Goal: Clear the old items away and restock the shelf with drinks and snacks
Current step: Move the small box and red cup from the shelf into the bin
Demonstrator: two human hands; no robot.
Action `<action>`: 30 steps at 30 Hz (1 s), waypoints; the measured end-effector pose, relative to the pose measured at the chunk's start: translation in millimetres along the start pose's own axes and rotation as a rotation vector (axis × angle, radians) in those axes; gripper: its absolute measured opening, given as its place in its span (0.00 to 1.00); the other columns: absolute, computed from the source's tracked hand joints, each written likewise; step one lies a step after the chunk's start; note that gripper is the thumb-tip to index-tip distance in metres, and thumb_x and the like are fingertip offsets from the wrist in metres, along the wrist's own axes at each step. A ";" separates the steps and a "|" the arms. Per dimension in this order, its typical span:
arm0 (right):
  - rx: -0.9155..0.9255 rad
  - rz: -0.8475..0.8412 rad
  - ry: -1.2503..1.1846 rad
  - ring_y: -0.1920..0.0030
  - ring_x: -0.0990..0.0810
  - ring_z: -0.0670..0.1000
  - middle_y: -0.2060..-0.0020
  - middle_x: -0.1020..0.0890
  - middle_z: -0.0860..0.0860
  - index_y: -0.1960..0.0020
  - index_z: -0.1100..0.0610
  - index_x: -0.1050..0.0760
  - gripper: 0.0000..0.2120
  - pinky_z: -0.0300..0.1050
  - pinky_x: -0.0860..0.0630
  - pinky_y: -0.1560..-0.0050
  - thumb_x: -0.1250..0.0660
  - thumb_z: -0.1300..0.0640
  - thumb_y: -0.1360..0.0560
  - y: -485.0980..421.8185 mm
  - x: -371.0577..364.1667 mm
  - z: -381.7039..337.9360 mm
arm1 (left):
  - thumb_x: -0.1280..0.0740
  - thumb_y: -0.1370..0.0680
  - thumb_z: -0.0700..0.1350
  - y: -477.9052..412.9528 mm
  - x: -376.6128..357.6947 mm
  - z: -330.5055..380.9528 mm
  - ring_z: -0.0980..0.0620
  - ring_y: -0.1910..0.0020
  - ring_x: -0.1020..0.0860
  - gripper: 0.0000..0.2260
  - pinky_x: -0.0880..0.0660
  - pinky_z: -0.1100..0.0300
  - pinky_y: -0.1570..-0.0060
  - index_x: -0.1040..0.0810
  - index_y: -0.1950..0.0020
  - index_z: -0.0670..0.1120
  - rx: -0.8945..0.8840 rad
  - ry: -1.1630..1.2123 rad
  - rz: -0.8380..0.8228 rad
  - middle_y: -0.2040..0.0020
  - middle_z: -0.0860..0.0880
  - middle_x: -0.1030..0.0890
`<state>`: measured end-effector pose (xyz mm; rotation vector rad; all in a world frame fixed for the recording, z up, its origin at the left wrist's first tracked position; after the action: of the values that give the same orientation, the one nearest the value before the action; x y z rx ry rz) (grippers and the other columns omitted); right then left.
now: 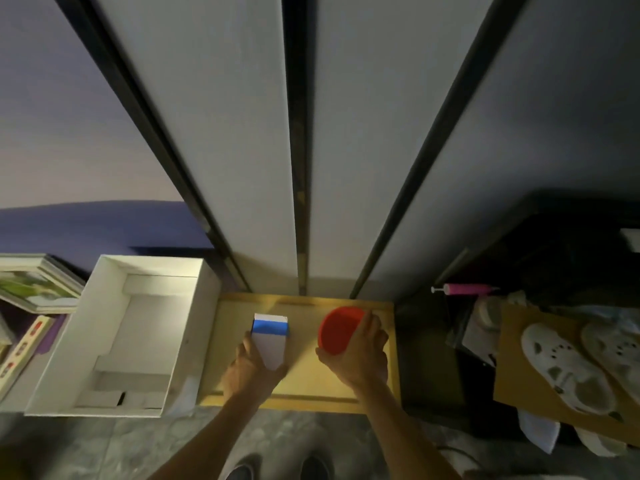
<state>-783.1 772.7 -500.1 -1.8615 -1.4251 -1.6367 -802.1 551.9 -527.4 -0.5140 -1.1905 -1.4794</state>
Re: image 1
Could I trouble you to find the person's left forearm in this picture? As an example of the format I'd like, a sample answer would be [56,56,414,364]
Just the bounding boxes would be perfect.
[147,392,273,480]

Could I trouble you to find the black standing appliance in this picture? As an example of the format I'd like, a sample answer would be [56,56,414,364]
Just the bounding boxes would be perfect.
[433,191,640,315]

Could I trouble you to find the yellow wooden side table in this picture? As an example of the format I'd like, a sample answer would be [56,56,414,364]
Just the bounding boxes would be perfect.
[198,293,403,415]

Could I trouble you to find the pink tube pump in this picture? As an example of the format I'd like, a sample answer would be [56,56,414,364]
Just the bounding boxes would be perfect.
[431,283,501,297]

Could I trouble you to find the white folded paper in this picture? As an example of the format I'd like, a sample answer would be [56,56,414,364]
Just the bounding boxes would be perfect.
[517,409,561,455]

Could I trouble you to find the plain white child shoe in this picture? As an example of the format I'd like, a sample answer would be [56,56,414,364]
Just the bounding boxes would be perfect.
[575,427,629,458]

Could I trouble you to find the wooden counting strip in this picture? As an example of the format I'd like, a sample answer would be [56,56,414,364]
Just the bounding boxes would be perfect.
[0,314,56,401]

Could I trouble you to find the black left slip-on shoe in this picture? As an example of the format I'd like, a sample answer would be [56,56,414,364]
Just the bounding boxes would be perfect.
[225,452,263,480]

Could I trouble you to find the white frame green photo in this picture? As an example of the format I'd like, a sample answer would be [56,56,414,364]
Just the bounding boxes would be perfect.
[0,253,86,315]

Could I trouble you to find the person's right forearm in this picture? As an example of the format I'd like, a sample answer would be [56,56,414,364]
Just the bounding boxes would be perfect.
[349,382,463,480]

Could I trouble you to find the person's left hand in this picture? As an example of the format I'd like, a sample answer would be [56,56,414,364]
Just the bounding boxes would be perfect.
[221,330,290,403]

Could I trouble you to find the white child shoe green trim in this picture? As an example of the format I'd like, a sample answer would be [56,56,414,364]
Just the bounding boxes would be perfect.
[521,322,619,415]
[579,322,640,391]

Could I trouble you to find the open white cardboard box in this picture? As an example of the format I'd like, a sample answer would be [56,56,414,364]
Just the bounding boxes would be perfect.
[23,254,222,419]

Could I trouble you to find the person's right hand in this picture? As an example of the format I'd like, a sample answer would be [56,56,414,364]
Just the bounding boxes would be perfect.
[315,310,390,391]

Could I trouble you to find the red plastic cup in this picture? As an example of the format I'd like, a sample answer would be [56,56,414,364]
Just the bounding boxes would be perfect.
[317,306,367,357]

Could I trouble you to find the black right slip-on shoe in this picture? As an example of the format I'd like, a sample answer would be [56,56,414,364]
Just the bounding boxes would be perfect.
[299,450,335,480]

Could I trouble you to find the purple sheet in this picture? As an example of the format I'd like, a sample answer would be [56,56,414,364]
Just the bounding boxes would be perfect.
[37,314,69,355]

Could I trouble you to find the black slip-on shoe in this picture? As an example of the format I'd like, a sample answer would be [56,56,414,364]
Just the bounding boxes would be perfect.
[225,452,263,480]
[299,450,335,480]

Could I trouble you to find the white children's shoes on cardboard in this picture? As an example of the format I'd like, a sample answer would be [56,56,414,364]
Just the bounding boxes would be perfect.
[492,304,640,445]

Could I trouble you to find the white box blue stripe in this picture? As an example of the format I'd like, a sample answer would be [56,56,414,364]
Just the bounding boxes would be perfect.
[249,313,290,371]

